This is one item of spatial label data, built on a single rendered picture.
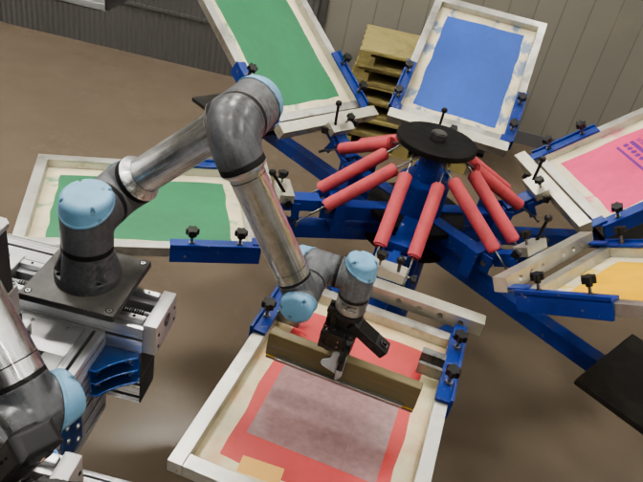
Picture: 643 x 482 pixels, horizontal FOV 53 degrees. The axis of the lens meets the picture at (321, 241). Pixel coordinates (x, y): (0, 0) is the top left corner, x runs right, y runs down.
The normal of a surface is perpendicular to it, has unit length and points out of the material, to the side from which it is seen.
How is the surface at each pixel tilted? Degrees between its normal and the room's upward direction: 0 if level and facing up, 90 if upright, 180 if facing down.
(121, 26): 90
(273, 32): 32
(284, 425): 0
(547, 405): 0
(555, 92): 90
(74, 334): 0
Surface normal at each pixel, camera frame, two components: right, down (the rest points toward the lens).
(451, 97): -0.01, -0.44
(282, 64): 0.50, -0.41
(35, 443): 0.62, -0.54
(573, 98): -0.16, 0.53
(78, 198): 0.15, -0.74
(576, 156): -0.36, -0.71
